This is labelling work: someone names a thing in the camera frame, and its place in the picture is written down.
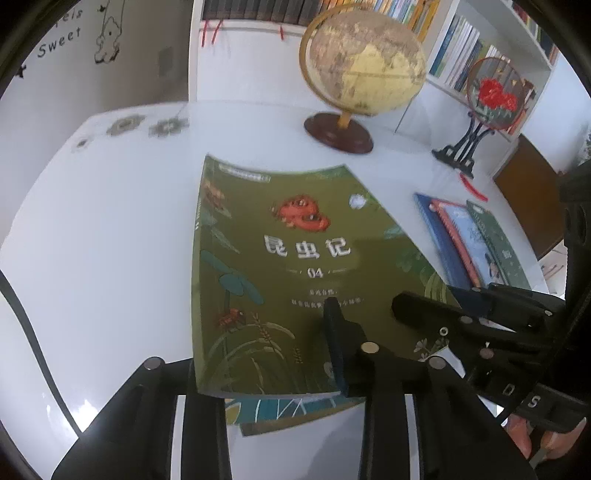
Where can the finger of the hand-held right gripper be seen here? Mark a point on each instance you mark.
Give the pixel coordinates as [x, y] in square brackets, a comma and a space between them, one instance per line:
[425, 309]
[471, 300]

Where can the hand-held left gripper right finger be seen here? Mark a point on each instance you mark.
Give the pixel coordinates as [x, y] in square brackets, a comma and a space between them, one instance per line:
[334, 350]

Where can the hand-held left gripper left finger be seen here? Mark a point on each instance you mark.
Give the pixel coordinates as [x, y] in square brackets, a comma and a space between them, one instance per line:
[203, 438]

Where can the pale rabbit reed book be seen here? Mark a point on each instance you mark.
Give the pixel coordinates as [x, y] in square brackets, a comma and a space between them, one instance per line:
[471, 240]

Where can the green leafy book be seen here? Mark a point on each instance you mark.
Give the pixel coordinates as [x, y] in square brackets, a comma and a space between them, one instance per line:
[496, 244]

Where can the blue book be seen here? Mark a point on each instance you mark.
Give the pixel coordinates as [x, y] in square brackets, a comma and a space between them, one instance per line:
[438, 230]

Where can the olive green insect book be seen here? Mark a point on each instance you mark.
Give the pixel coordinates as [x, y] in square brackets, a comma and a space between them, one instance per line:
[277, 258]

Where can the row of white blue books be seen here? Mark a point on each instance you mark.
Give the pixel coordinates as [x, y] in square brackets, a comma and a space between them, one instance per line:
[457, 50]

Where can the row of mixed colour books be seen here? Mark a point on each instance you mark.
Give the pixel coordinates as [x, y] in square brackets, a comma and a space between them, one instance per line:
[538, 32]

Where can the row of orange yellow books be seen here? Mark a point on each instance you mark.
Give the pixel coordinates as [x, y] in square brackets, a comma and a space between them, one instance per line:
[401, 9]

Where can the row of dark grey books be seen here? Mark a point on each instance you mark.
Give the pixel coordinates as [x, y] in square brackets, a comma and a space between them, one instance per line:
[258, 9]

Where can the person's right hand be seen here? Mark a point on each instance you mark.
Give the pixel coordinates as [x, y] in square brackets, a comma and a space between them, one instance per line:
[517, 434]

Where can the teal leaf pattern book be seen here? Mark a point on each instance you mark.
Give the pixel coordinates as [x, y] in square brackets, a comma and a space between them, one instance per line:
[277, 410]

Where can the red tassel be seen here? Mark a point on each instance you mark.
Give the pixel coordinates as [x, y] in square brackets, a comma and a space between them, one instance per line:
[475, 190]

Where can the brown wooden panel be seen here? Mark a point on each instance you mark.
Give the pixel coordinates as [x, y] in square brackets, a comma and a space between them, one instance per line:
[526, 194]

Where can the yellow globe with brown base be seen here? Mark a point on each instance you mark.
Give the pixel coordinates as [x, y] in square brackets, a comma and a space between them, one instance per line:
[369, 60]

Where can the white bookshelf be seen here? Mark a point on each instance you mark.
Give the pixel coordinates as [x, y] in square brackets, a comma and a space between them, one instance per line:
[249, 64]

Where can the black lettering wall decal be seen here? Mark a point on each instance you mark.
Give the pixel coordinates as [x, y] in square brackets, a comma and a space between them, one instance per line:
[57, 44]

